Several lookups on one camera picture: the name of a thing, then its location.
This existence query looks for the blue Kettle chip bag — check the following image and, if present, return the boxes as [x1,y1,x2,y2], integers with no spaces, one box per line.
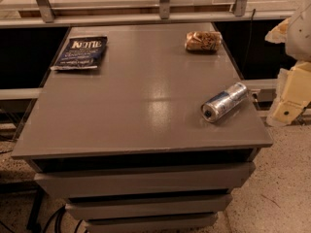
[51,35,108,71]

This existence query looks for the crushed brown soda can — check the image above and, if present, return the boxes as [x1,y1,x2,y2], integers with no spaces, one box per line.
[185,31,223,51]

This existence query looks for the black cable behind table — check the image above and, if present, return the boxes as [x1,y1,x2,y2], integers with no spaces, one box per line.
[241,8,257,76]

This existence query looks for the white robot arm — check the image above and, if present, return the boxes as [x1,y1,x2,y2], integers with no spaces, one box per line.
[265,0,311,126]

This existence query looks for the grey drawer cabinet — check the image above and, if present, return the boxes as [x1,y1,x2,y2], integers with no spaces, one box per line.
[13,23,272,233]

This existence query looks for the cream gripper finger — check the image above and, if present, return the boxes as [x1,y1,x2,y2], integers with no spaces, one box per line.
[266,61,311,127]
[264,18,290,44]

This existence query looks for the black floor cables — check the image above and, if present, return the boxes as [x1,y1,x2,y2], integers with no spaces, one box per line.
[0,205,86,233]

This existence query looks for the silver blue redbull can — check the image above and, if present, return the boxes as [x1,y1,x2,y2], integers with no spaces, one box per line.
[201,83,248,122]

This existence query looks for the metal window frame rail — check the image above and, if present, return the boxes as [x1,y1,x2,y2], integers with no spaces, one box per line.
[0,0,297,28]

